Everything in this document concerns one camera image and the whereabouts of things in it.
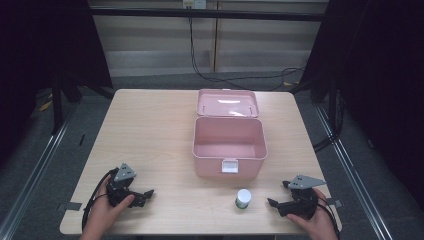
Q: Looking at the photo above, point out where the person's right hand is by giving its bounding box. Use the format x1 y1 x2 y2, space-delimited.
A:
285 187 340 240

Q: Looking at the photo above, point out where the white wall power outlet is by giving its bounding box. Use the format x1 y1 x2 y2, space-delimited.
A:
182 0 208 10

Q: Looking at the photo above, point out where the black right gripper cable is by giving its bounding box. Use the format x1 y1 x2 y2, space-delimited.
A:
316 194 342 240

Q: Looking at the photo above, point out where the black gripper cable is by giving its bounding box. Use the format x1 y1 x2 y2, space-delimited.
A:
316 194 342 240
81 167 120 232

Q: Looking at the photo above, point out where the black floor cable bundle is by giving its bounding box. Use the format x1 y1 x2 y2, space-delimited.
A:
312 89 346 153

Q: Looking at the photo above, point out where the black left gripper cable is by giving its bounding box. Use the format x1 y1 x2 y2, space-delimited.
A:
81 167 120 232

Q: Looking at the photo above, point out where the metal floor rail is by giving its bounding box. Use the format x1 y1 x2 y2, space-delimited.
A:
0 105 78 240
314 105 394 240

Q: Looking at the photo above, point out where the grey tape strip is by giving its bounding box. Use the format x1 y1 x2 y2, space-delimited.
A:
57 201 83 212
325 197 344 209

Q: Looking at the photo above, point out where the black curtain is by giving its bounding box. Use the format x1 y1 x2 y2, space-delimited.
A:
299 0 424 214
0 0 114 168

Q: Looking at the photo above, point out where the long black wall cable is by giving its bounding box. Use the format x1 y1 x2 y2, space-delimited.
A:
188 16 306 92

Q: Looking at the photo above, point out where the black horizontal bar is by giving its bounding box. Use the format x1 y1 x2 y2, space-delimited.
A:
89 7 330 23

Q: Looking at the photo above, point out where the yellow floor tape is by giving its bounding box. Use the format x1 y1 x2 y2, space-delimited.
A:
38 99 54 113

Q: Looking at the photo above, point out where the pink plastic storage box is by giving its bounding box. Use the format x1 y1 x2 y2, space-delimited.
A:
191 88 269 178

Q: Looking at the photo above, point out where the person's left hand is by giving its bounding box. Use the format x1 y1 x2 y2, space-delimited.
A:
79 174 136 240

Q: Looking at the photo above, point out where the black metal stand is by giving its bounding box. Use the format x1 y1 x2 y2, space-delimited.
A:
327 78 339 136
50 75 65 136

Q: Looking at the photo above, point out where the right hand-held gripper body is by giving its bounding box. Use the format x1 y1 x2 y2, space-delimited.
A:
277 174 328 221

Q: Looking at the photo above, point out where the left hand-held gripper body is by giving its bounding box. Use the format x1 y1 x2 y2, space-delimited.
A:
105 162 148 209

